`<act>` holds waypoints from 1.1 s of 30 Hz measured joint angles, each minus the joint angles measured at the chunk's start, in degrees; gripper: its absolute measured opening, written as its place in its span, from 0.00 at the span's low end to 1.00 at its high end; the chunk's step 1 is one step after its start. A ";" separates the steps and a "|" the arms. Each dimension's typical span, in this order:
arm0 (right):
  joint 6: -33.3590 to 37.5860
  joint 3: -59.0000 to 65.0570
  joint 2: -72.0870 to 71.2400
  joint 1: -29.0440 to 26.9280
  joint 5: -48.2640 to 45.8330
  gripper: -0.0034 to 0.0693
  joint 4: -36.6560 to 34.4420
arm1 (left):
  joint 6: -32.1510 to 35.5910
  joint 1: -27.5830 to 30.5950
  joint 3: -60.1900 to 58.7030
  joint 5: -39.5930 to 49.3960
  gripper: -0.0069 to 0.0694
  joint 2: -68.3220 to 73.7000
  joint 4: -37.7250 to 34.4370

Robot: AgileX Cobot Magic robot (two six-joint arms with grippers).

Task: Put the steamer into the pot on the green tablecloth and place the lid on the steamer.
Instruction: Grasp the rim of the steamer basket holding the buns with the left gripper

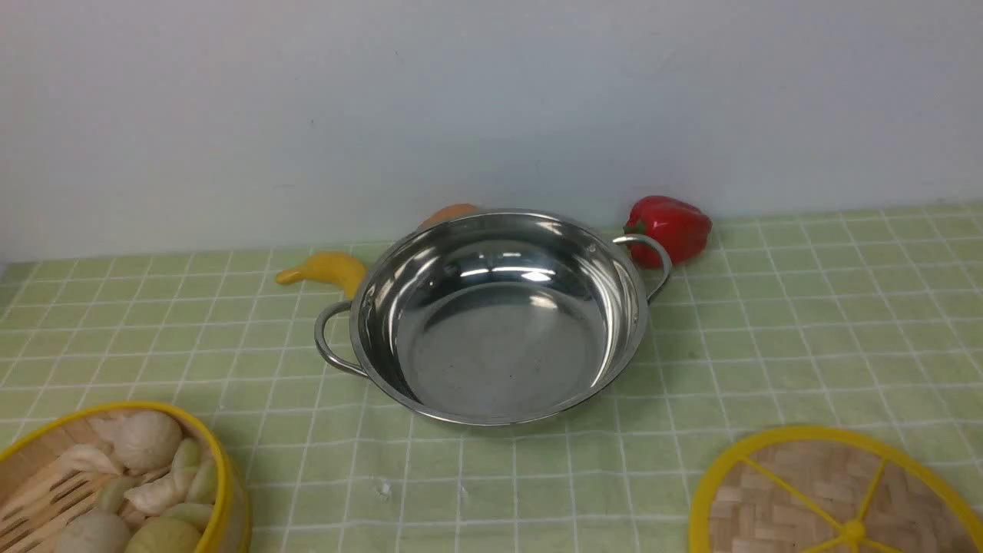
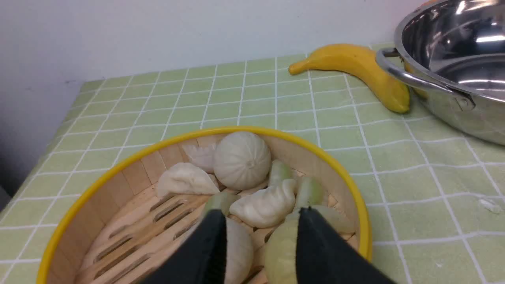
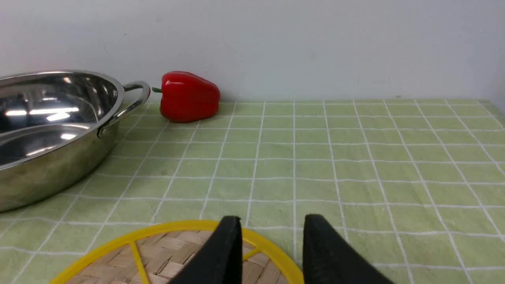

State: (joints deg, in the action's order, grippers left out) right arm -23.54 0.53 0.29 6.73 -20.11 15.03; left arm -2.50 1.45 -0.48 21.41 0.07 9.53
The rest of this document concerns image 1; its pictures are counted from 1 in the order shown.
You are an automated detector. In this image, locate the orange toy fruit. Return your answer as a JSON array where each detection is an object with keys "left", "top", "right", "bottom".
[{"left": 417, "top": 204, "right": 480, "bottom": 230}]

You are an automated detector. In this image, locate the round pale green bun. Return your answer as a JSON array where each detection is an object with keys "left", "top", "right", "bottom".
[{"left": 124, "top": 518, "right": 201, "bottom": 553}]

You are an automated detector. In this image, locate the round white bun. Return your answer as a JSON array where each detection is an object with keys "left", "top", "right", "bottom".
[{"left": 54, "top": 510, "right": 132, "bottom": 552}]

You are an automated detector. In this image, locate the white pleated dumpling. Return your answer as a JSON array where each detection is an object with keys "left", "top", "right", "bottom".
[{"left": 124, "top": 468, "right": 199, "bottom": 517}]

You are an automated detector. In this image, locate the large white steamed bun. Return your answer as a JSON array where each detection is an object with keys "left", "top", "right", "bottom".
[{"left": 111, "top": 410, "right": 184, "bottom": 475}]

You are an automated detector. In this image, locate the yellow-rimmed woven bamboo lid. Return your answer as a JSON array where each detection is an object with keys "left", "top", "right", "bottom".
[{"left": 687, "top": 425, "right": 982, "bottom": 552}]

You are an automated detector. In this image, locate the yellow-rimmed bamboo steamer basket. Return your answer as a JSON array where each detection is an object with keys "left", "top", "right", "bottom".
[{"left": 2, "top": 402, "right": 253, "bottom": 552}]

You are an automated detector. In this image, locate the pale green dumpling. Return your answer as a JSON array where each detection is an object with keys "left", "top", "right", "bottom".
[{"left": 170, "top": 438, "right": 217, "bottom": 504}]

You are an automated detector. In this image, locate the green checkered tablecloth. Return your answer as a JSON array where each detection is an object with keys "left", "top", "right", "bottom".
[{"left": 1, "top": 202, "right": 982, "bottom": 552}]

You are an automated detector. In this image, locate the red toy bell pepper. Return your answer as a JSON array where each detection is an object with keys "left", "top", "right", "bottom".
[{"left": 624, "top": 196, "right": 713, "bottom": 266}]

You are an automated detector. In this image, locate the yellow toy banana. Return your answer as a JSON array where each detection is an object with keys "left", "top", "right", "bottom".
[{"left": 275, "top": 251, "right": 366, "bottom": 299}]

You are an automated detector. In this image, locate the stainless steel two-handled pot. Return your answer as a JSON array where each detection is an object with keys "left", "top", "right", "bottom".
[{"left": 315, "top": 209, "right": 674, "bottom": 427}]

